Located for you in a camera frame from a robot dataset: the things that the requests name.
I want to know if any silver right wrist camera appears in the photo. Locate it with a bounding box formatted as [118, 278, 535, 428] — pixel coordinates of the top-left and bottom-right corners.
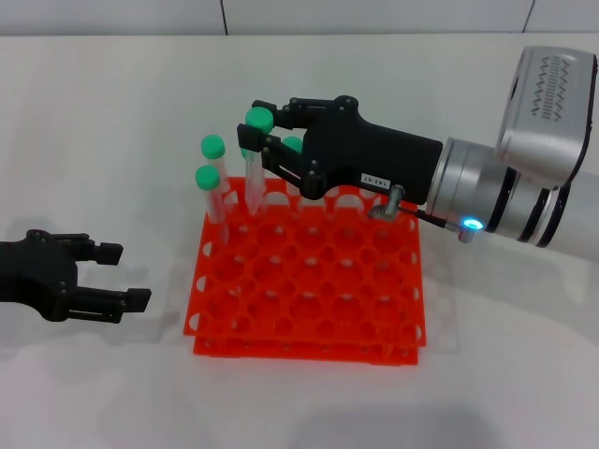
[494, 45, 599, 189]

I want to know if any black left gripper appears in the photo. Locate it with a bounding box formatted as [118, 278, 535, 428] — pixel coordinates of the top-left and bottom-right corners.
[0, 228, 154, 326]

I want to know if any orange test tube rack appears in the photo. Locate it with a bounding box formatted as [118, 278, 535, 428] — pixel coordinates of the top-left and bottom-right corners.
[182, 176, 429, 369]

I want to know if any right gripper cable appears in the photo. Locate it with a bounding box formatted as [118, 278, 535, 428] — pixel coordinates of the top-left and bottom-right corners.
[366, 183, 484, 245]

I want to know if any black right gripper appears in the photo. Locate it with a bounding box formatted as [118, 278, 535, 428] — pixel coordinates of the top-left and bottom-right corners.
[236, 94, 445, 207]

